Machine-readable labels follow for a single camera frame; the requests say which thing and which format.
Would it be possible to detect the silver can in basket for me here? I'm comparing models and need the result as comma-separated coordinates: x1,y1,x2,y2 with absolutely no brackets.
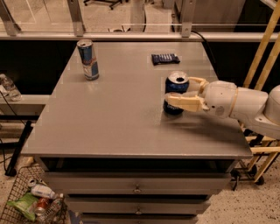
27,178,38,187

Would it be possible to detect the dark blue snack packet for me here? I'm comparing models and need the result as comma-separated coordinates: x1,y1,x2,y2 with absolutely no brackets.
151,53,180,66

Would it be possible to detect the black cable behind table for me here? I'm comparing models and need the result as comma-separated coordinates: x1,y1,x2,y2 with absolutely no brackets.
191,30,217,66

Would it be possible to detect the black wire basket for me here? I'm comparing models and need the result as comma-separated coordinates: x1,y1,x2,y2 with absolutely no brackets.
0,164,68,224

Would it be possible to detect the tall red bull can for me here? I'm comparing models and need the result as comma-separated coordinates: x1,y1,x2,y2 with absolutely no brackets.
77,39,99,81

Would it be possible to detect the grey drawer cabinet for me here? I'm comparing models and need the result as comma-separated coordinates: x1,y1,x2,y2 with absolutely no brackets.
23,42,251,224

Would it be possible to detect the metal railing frame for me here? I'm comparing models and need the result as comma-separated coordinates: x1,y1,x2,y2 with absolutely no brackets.
0,0,279,42

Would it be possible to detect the white plastic bottle in basket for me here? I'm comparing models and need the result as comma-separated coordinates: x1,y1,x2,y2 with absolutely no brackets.
31,185,57,200

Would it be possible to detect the clear plastic water bottle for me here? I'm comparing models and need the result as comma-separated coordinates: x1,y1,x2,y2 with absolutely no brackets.
0,73,22,102

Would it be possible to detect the blue crushed pepsi can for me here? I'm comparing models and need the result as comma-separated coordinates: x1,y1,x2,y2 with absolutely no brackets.
163,71,189,116

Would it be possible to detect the red can in basket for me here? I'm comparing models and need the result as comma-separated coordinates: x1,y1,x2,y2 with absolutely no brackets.
34,198,53,216

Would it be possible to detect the green snack bag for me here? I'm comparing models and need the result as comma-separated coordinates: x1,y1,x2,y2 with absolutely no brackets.
7,192,39,221

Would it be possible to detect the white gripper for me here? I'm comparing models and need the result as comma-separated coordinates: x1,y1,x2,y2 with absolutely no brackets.
164,77,237,118

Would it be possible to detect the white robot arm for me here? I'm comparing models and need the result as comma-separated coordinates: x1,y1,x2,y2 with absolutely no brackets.
164,77,280,140

